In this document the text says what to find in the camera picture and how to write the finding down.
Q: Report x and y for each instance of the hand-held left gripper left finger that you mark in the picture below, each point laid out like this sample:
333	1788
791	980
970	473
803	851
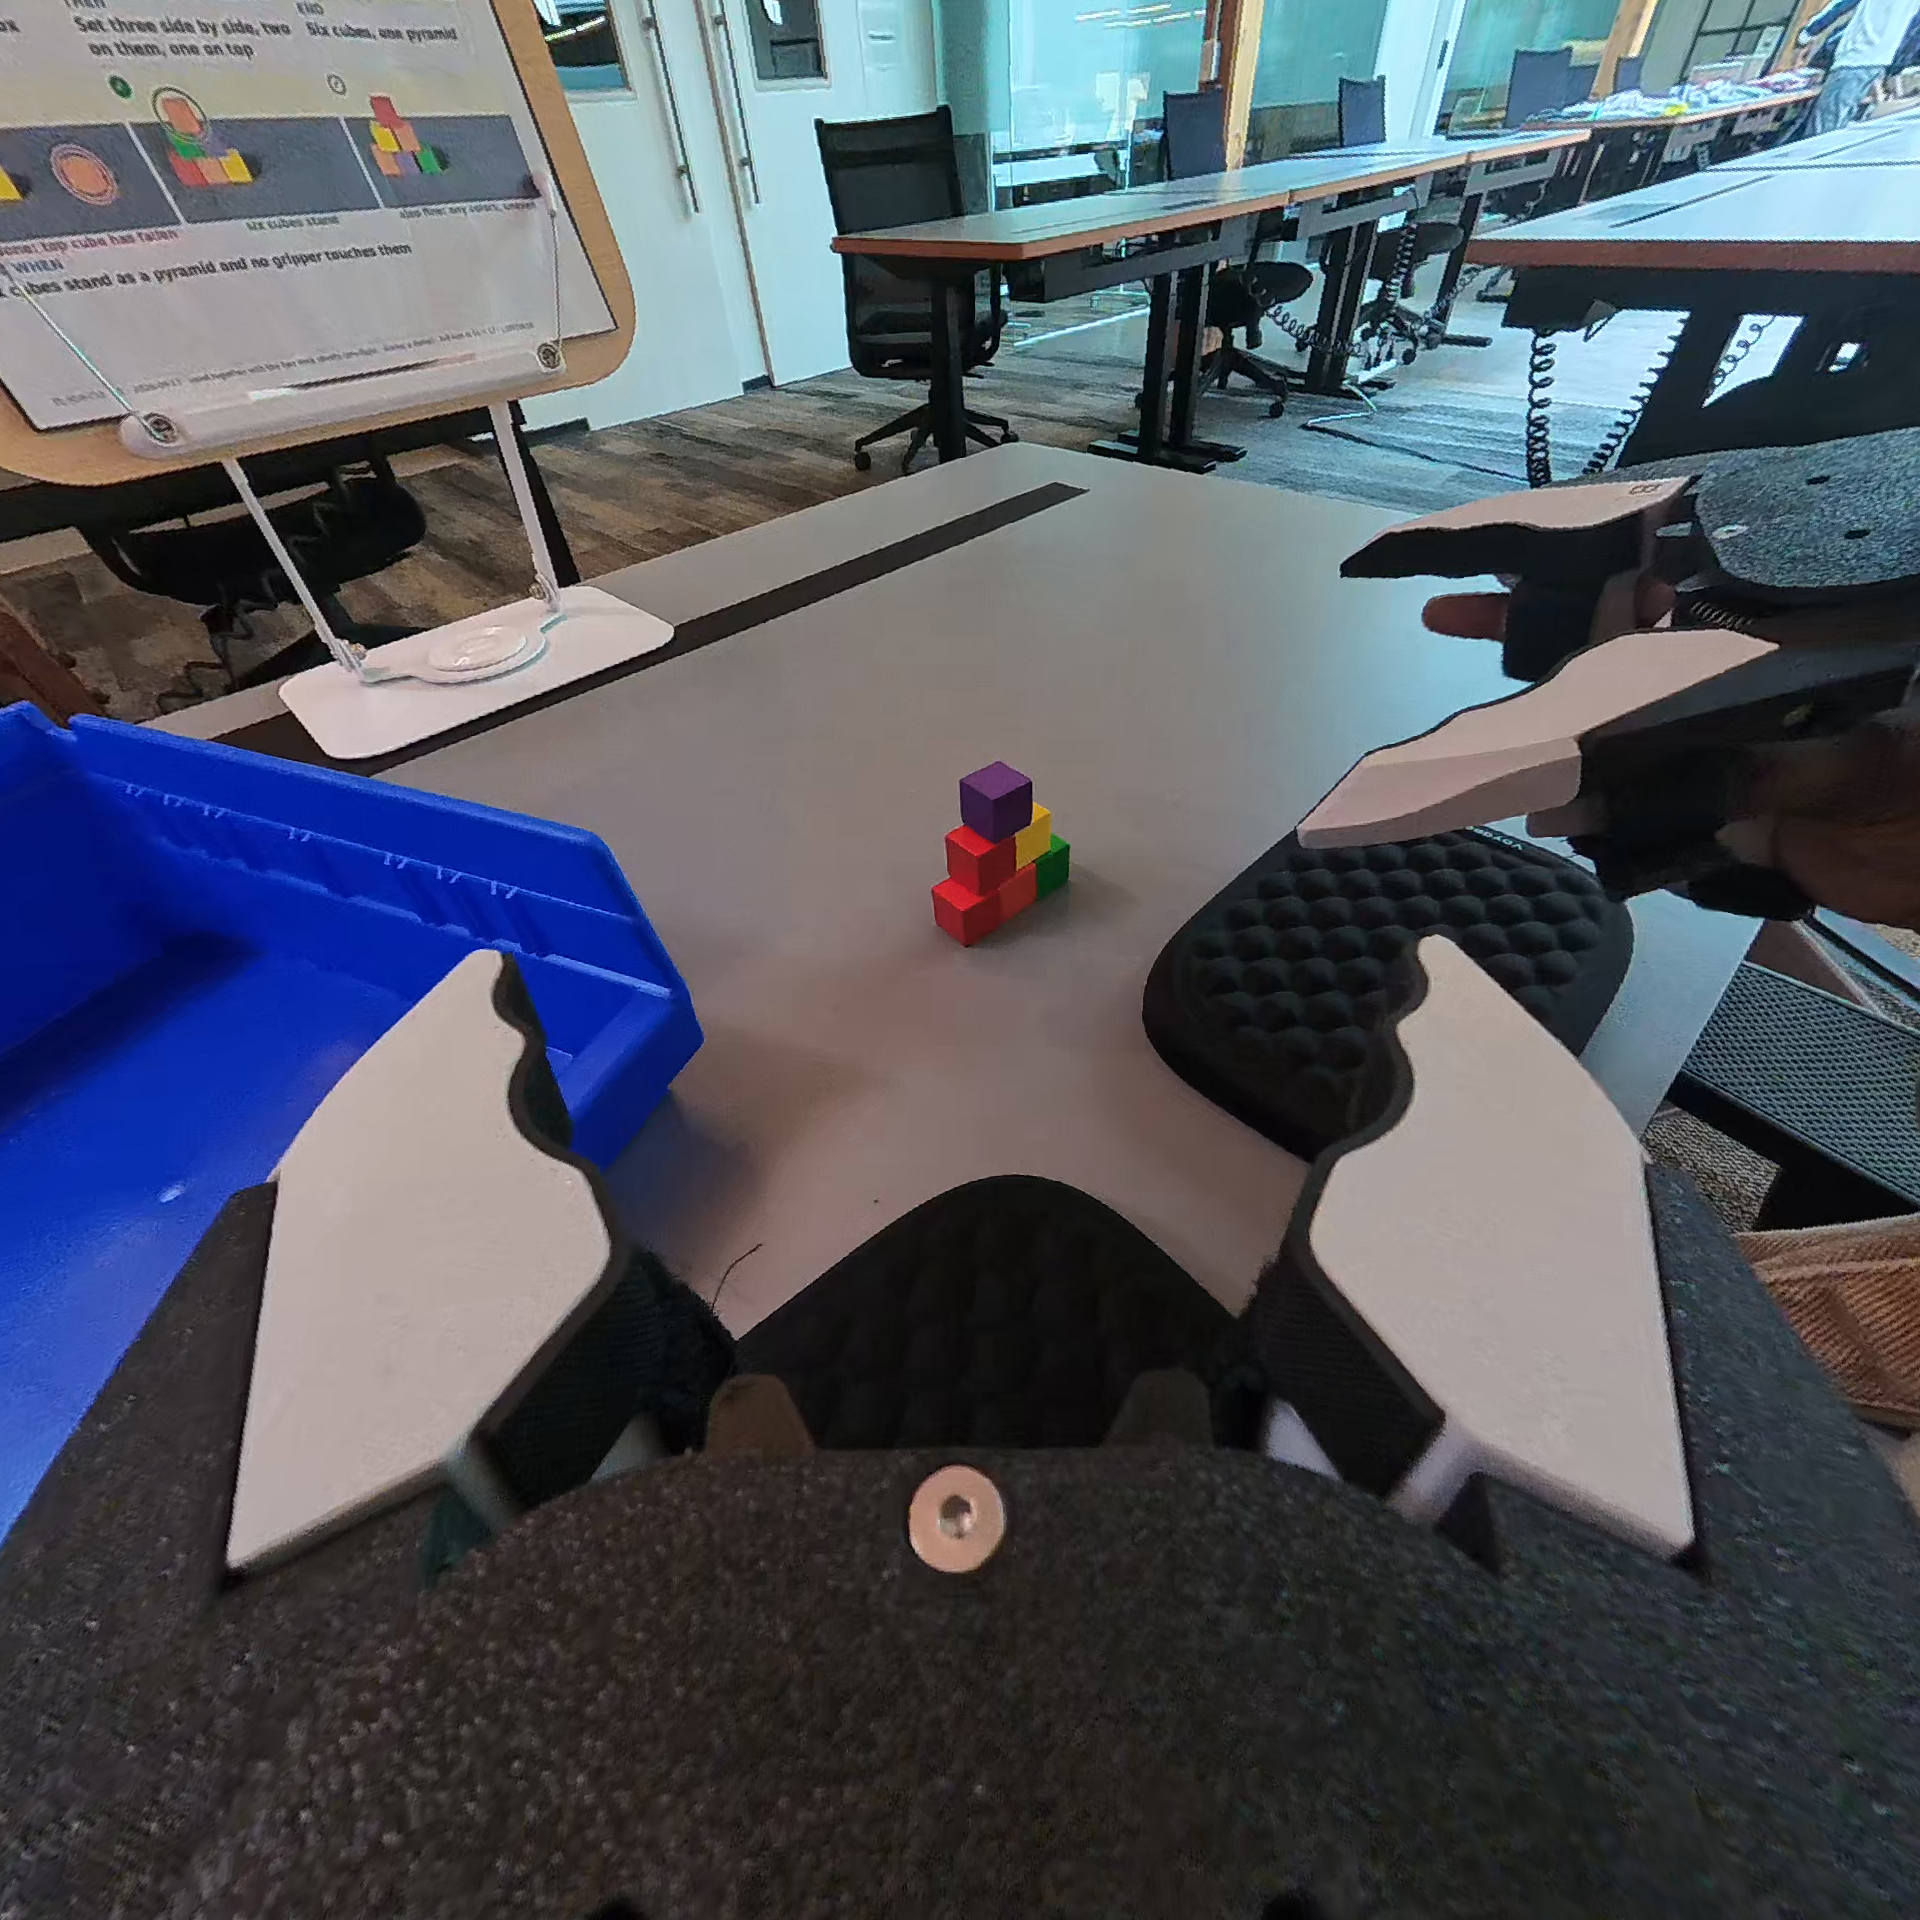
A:
406	1277

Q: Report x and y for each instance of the wooden instruction board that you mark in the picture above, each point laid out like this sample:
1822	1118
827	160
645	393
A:
301	300

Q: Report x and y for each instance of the red wooden cube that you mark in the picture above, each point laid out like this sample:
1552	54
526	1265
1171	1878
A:
966	912
978	862
1019	896

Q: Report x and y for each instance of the green wooden cube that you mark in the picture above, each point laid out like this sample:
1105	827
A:
1054	870

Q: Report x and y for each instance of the blue plastic bin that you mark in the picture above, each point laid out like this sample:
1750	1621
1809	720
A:
120	961

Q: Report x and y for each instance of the dark wooden-edged desk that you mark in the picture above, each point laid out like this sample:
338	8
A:
1725	211

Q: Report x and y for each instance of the black honeycomb wrist rest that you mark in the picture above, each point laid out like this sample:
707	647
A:
991	1307
1290	975

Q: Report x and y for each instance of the long wooden-edged desk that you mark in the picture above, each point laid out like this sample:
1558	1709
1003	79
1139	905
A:
1201	195

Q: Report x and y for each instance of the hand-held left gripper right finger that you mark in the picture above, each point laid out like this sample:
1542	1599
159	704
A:
1501	1277

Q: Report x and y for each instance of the person's right hand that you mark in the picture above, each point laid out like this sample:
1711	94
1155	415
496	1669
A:
1846	819

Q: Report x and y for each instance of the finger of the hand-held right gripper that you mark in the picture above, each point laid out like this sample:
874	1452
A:
1530	513
1470	774

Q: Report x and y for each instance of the white door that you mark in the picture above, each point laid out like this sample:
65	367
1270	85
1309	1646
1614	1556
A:
704	224

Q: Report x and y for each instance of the purple wooden cube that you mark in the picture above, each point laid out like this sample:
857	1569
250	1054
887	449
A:
994	803

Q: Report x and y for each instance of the black mesh chair part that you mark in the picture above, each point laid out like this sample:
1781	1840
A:
1816	1049

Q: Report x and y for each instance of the black office chair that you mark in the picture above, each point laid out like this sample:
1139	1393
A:
1201	135
901	224
1359	113
1538	83
254	541

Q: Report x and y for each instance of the yellow wooden cube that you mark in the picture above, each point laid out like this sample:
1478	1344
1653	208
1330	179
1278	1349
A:
1035	837

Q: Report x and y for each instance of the person's tan pants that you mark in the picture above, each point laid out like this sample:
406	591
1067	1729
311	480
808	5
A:
1846	1320

